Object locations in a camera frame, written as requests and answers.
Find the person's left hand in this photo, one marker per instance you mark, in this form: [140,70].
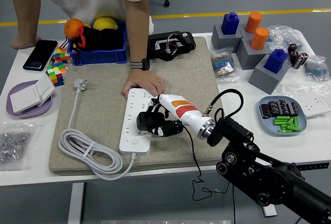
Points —
[143,80]

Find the person's right hand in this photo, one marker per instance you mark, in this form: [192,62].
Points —
[24,42]

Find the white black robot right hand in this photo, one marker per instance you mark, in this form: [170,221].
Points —
[181,110]

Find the white power strip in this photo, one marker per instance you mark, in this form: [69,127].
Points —
[134,143]

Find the person's right forearm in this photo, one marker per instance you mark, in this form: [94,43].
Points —
[26,6]

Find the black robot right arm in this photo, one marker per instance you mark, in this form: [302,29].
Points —
[232,131]

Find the person's left forearm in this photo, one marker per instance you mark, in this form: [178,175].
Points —
[137,32]

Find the black grey wristwatch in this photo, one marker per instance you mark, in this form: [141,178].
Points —
[139,65]

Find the black smartphone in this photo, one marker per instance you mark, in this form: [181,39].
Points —
[40,54]

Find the beige fabric mat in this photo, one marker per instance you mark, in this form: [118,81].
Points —
[181,79]

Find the small colourful puzzle cube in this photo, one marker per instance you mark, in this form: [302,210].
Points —
[62,54]

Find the large colourful puzzle cube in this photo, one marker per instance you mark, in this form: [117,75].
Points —
[57,74]

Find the blue plastic bin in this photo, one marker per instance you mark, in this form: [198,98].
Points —
[103,57]

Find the orange fruit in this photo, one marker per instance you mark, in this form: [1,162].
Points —
[72,27]

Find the bag of striped resistors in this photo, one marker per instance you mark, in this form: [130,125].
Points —
[223,65]

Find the small yellow fruit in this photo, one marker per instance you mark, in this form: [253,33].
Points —
[88,25]

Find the yellow lemon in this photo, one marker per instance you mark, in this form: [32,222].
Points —
[104,24]

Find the purple plate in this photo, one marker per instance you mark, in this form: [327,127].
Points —
[38,111]

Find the grey block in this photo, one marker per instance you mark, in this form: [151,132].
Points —
[248,58]
[263,81]
[219,40]
[244,35]

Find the brown black capacitor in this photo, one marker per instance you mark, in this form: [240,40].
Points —
[283,107]
[265,110]
[274,108]
[293,108]

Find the blue-grey plate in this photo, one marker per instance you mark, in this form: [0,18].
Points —
[269,128]

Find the blue peg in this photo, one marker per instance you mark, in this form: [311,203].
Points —
[230,24]
[275,62]

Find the green battery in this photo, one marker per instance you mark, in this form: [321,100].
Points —
[283,118]
[296,121]
[280,120]
[294,128]
[285,126]
[285,131]
[280,123]
[291,121]

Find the orange cylinder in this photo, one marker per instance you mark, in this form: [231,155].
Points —
[253,22]
[259,39]

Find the clear plastic bag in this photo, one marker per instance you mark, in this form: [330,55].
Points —
[292,89]

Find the clear bag of blue resistors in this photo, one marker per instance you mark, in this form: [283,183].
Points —
[284,33]
[316,68]

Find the white table leg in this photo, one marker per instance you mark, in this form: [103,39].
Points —
[76,203]
[270,211]

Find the black table control panel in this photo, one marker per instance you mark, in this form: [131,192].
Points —
[314,167]

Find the white wall switch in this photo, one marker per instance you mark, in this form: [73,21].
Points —
[24,99]
[45,88]

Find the white wall socket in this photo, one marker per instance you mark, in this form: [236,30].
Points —
[314,105]

